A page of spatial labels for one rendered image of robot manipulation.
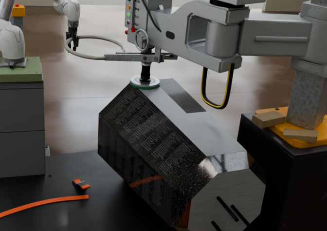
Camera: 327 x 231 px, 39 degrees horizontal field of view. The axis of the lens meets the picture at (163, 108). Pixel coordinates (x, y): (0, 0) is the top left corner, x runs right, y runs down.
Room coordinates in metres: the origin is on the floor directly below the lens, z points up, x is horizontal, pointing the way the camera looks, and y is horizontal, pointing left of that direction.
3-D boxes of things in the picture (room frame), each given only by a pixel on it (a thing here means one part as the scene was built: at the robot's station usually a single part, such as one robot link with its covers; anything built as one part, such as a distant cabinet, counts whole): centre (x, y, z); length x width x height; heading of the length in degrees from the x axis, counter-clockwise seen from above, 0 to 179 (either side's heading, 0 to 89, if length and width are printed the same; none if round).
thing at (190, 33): (2.79, -0.11, 1.30); 0.74 x 0.23 x 0.49; 43
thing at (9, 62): (3.14, 1.12, 0.89); 0.22 x 0.18 x 0.06; 11
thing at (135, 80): (3.09, 0.15, 0.84); 0.21 x 0.21 x 0.01
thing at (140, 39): (2.92, 0.16, 1.20); 0.15 x 0.10 x 0.15; 43
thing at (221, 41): (2.61, -0.30, 1.34); 0.19 x 0.19 x 0.20
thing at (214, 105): (2.60, -0.30, 1.05); 0.23 x 0.03 x 0.32; 43
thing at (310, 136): (2.54, -0.85, 0.80); 0.20 x 0.10 x 0.05; 71
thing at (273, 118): (2.70, -0.68, 0.81); 0.20 x 0.10 x 0.05; 123
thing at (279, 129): (2.76, -0.93, 0.76); 0.49 x 0.49 x 0.05; 25
